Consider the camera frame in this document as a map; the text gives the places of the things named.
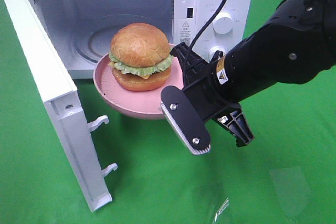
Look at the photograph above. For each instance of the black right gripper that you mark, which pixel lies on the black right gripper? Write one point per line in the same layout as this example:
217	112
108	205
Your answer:
203	98

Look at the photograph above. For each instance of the pink plate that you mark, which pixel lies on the pink plate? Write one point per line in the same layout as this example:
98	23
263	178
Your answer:
136	104

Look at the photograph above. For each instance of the burger with lettuce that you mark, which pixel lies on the burger with lettuce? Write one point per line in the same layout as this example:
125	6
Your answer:
140	57

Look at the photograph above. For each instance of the white microwave door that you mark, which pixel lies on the white microwave door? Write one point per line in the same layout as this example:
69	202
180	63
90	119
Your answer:
61	101

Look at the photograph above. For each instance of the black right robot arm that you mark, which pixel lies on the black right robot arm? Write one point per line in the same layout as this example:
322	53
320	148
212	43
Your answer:
293	46

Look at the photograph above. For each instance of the lower white timer knob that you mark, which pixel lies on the lower white timer knob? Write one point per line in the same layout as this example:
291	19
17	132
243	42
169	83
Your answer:
216	51

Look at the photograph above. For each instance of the warning label sticker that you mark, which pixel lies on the warning label sticker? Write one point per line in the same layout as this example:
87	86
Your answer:
185	31

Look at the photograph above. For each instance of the upper white power knob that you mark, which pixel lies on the upper white power knob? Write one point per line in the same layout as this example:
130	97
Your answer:
223	23

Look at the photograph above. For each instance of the glass microwave turntable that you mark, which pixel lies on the glass microwave turntable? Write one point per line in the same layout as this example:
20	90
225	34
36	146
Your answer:
93	42

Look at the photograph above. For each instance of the white microwave oven body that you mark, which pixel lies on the white microwave oven body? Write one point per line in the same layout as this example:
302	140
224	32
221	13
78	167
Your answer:
61	19

